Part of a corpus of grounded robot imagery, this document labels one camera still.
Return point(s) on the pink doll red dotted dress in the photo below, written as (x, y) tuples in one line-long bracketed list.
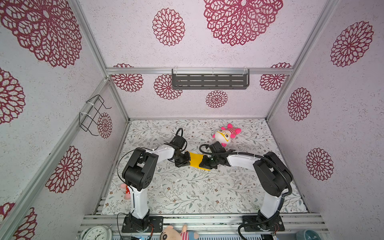
[(127, 193)]

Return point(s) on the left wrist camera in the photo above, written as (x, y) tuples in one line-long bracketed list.
[(179, 143)]

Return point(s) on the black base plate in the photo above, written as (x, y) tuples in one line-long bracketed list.
[(255, 225), (149, 224)]

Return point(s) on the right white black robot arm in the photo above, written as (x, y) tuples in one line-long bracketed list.
[(273, 174)]

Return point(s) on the dark grey wall shelf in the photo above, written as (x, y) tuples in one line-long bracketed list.
[(189, 81)]

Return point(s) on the white analog alarm clock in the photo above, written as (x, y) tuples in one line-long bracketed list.
[(97, 233)]

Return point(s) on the teal round clock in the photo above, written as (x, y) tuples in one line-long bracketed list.
[(308, 235)]

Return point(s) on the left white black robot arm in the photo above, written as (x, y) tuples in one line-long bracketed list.
[(140, 169)]

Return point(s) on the yellow square paper sheet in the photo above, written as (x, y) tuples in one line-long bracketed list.
[(196, 160)]

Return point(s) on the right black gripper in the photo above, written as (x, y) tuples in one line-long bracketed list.
[(204, 164)]

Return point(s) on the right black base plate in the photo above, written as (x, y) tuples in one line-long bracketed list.
[(255, 225)]

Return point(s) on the black wire wall rack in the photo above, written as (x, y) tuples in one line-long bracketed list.
[(90, 117)]

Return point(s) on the pink white plush toy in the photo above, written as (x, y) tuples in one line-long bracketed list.
[(225, 135)]

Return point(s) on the pig plush striped shirt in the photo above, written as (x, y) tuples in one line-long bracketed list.
[(169, 233)]

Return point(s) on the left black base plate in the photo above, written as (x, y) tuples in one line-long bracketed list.
[(149, 224)]

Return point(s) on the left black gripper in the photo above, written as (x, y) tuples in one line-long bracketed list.
[(186, 162)]

